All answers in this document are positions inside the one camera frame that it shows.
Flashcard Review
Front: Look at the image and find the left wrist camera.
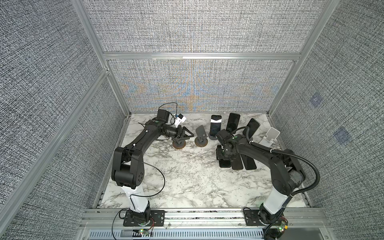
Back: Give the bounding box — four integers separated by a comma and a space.
156, 109, 187, 127

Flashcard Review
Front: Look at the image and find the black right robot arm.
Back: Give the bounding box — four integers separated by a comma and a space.
216, 130, 306, 219

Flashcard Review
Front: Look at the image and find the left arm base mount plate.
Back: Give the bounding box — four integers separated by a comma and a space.
123, 210, 166, 228

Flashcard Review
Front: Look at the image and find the black phone white stripe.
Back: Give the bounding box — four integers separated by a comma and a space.
209, 115, 222, 136

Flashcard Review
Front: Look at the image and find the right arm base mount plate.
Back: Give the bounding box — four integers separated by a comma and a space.
242, 208, 288, 226

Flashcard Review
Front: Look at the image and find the wood base phone stand left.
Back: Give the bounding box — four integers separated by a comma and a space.
173, 140, 186, 150

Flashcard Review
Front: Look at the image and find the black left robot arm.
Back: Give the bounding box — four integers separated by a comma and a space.
111, 118, 195, 214

